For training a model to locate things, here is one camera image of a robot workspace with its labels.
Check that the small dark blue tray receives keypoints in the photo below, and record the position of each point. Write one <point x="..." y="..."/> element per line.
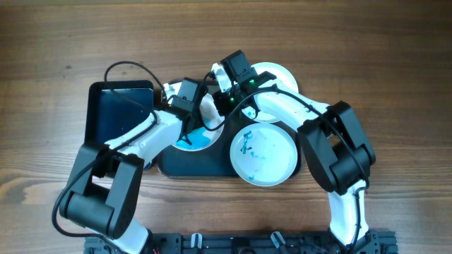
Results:
<point x="116" y="107"/>

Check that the white plate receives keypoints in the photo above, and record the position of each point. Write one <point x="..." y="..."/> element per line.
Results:
<point x="201" y="138"/>
<point x="281" y="73"/>
<point x="263" y="154"/>

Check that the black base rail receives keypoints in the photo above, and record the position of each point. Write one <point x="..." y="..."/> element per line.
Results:
<point x="374" y="242"/>

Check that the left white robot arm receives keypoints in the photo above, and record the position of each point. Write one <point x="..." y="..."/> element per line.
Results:
<point x="102" y="190"/>

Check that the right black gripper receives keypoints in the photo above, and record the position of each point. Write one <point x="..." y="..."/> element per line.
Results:
<point x="225" y="108"/>

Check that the large dark tray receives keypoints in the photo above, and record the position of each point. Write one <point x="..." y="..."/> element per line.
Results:
<point x="208" y="162"/>

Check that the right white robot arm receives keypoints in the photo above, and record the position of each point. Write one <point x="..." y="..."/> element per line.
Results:
<point x="337" y="151"/>

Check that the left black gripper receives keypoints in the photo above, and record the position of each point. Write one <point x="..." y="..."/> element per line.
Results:
<point x="199" y="121"/>

